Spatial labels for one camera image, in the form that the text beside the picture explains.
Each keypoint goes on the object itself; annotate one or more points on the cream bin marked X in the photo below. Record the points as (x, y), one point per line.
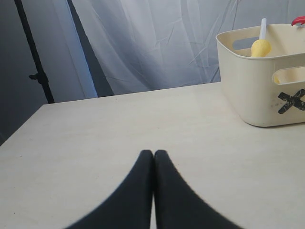
(248, 83)

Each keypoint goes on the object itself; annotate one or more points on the whole rubber chicken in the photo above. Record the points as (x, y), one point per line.
(299, 20)

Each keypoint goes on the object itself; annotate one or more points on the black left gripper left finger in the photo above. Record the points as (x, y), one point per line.
(130, 205)

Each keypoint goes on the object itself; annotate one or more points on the broken chicken head neck piece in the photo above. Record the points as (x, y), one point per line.
(261, 47)

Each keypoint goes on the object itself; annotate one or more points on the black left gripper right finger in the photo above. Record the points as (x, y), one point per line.
(177, 206)

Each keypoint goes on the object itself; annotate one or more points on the black backdrop stand pole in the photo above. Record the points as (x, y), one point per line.
(40, 76)

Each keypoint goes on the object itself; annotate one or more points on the headless rubber chicken body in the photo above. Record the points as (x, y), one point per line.
(277, 80)

